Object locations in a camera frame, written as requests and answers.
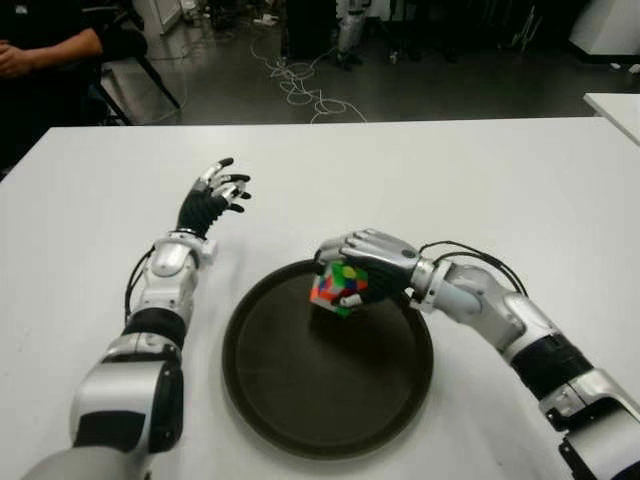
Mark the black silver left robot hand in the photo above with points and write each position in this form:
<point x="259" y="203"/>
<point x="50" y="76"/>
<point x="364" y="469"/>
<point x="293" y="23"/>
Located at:
<point x="200" y="207"/>

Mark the dark brown round plate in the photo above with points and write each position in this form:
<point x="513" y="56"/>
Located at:
<point x="325" y="390"/>

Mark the multicolour Rubik's cube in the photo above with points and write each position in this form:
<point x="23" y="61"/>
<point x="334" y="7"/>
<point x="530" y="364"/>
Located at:
<point x="330" y="290"/>

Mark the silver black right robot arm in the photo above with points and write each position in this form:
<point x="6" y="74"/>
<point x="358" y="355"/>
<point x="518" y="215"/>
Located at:
<point x="465" y="295"/>

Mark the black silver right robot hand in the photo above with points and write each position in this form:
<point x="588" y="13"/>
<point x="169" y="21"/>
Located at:
<point x="390" y="265"/>

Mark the silver humanoid robot legs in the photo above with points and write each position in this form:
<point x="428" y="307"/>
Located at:
<point x="347" y="30"/>

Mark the white side table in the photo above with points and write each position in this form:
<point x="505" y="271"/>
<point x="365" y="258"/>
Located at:
<point x="620" y="107"/>

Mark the seated person in black shirt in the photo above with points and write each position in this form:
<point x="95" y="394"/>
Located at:
<point x="50" y="50"/>

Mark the black chair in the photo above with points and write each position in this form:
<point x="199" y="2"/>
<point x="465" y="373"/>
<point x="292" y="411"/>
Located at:
<point x="125" y="45"/>

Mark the white cabinet with black base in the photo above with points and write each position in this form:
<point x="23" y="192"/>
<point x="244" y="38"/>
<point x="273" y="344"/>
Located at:
<point x="610" y="25"/>

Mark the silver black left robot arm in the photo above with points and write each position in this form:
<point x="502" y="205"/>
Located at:
<point x="167" y="260"/>

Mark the silver metal stand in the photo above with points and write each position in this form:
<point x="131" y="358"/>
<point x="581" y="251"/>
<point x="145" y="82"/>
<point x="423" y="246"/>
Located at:
<point x="525" y="30"/>

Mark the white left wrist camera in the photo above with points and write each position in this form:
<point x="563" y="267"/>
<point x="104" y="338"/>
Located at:
<point x="210" y="252"/>

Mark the white cupboard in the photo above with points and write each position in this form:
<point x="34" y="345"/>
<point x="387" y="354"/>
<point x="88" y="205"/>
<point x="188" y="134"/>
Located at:
<point x="160" y="12"/>

